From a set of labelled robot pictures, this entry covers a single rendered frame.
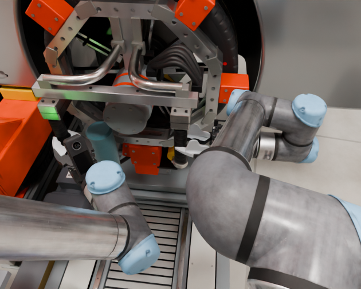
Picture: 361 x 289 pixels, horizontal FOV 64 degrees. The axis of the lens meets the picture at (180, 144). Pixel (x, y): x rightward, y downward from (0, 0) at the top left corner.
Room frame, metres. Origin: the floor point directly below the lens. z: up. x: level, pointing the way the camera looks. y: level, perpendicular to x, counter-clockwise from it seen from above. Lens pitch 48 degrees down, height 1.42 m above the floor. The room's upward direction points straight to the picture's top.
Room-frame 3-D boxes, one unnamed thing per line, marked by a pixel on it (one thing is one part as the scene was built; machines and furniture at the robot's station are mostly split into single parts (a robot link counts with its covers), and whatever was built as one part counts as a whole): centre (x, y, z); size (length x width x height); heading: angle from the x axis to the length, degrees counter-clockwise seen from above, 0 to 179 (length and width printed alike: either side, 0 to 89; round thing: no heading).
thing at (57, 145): (0.53, 0.34, 0.80); 0.09 x 0.03 x 0.06; 47
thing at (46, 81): (0.68, 0.26, 1.03); 0.19 x 0.18 x 0.11; 174
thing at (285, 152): (0.50, -0.30, 0.85); 0.11 x 0.08 x 0.09; 84
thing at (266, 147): (0.51, -0.22, 0.85); 0.08 x 0.05 x 0.08; 174
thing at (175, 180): (0.96, 0.12, 0.32); 0.40 x 0.30 x 0.28; 84
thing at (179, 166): (0.53, 0.00, 0.83); 0.04 x 0.04 x 0.16
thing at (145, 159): (0.82, 0.14, 0.48); 0.16 x 0.12 x 0.17; 174
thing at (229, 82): (0.76, -0.17, 0.85); 0.09 x 0.08 x 0.07; 84
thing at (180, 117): (0.56, 0.00, 0.93); 0.09 x 0.05 x 0.05; 174
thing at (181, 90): (0.65, 0.06, 1.03); 0.19 x 0.18 x 0.11; 174
